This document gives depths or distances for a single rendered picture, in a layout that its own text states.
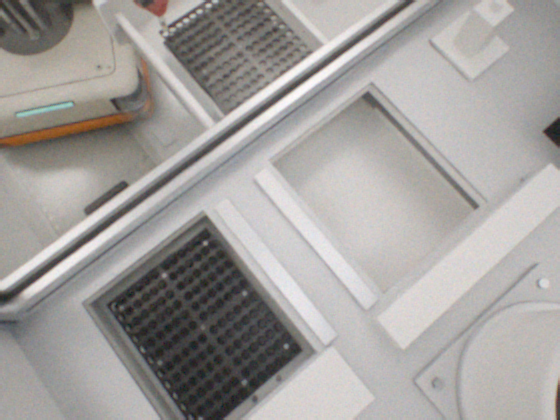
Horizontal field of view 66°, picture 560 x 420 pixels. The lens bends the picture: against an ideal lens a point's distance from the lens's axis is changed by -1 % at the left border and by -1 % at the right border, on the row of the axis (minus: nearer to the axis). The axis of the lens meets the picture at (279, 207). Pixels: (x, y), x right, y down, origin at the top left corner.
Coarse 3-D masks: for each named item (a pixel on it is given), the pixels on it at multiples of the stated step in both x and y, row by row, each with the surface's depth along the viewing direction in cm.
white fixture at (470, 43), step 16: (496, 0) 57; (464, 16) 67; (480, 16) 59; (496, 16) 58; (448, 32) 67; (464, 32) 63; (480, 32) 60; (496, 32) 62; (448, 48) 66; (464, 48) 65; (480, 48) 64; (496, 48) 66; (464, 64) 65; (480, 64) 65
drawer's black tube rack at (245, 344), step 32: (192, 256) 63; (224, 256) 63; (160, 288) 62; (192, 288) 62; (224, 288) 62; (128, 320) 61; (160, 320) 63; (192, 320) 61; (224, 320) 64; (256, 320) 61; (160, 352) 62; (192, 352) 59; (224, 352) 60; (256, 352) 60; (288, 352) 63; (192, 384) 62; (224, 384) 58; (256, 384) 61; (192, 416) 60; (224, 416) 57
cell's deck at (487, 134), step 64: (512, 0) 69; (384, 64) 66; (448, 64) 66; (512, 64) 66; (448, 128) 63; (512, 128) 63; (256, 192) 61; (512, 192) 61; (128, 256) 58; (512, 256) 59; (64, 320) 56; (448, 320) 56; (64, 384) 54; (128, 384) 54; (384, 384) 54
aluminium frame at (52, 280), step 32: (416, 0) 64; (448, 0) 68; (384, 32) 62; (352, 64) 62; (288, 96) 60; (320, 96) 64; (256, 128) 58; (192, 160) 56; (224, 160) 59; (160, 192) 56; (192, 192) 60; (128, 224) 55; (64, 256) 53; (96, 256) 55; (32, 288) 53; (64, 288) 57; (0, 320) 53
